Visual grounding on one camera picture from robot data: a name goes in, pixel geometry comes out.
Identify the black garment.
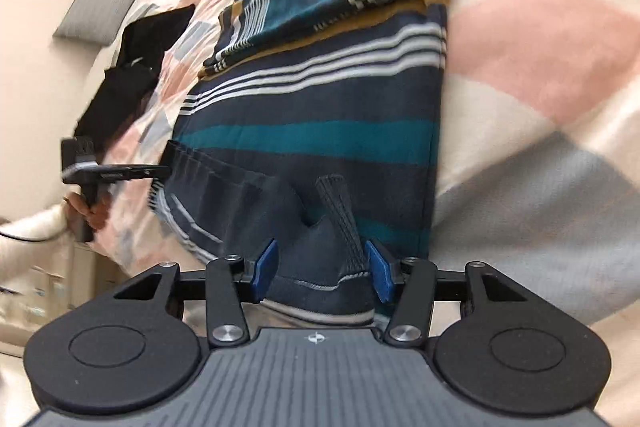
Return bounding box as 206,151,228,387
74,4,195,154

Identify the person's left hand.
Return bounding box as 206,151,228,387
64,192,112,231

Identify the navy teal striped sweater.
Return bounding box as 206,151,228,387
150,0,448,325

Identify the grey striped pillow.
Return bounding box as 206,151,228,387
53,0,136,48

